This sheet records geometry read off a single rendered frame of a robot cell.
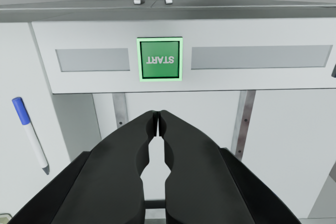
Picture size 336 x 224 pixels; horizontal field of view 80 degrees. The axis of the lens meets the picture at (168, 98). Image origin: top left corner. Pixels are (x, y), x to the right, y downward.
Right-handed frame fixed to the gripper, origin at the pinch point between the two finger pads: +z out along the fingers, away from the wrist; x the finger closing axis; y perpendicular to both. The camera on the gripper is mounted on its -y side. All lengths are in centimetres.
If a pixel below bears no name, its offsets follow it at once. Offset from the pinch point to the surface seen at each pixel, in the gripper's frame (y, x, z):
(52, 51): -0.4, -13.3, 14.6
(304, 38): -1.5, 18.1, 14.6
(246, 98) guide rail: 12.5, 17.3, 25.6
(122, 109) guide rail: 14.6, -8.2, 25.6
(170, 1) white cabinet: -4.9, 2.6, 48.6
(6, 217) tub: 29.8, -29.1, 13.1
